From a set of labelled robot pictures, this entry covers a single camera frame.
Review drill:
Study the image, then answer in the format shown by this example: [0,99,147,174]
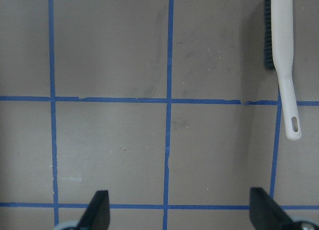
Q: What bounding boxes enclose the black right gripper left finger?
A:
[77,190,110,230]

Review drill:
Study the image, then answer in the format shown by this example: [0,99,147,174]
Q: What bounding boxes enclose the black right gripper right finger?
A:
[249,187,294,230]

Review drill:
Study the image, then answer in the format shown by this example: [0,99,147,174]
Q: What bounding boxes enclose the white hand brush black bristles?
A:
[264,0,302,141]

